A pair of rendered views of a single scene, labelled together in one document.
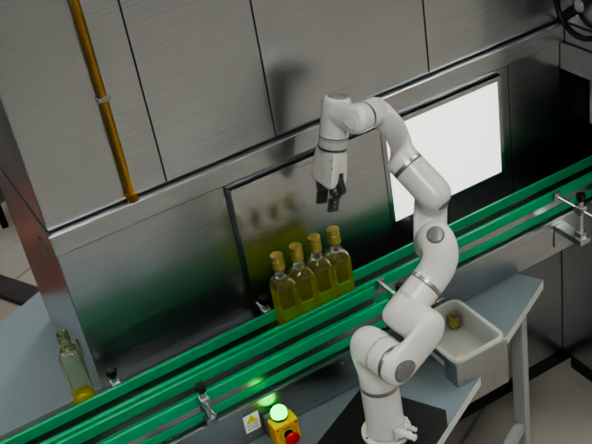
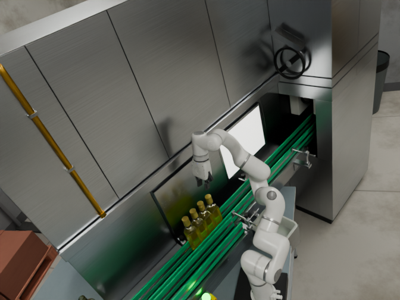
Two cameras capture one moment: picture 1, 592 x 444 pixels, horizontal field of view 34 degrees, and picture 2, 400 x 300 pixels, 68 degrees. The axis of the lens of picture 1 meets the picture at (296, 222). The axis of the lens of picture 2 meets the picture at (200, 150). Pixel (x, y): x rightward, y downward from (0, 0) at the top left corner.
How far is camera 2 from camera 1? 1.10 m
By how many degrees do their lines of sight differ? 9
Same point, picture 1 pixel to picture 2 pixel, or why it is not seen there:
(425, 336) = (284, 253)
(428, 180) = (258, 166)
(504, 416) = not seen: hidden behind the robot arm
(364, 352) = (252, 269)
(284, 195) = (179, 185)
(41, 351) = (76, 281)
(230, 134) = (147, 165)
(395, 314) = (262, 243)
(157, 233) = (121, 226)
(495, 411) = not seen: hidden behind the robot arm
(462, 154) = (250, 141)
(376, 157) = (216, 153)
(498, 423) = not seen: hidden behind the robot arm
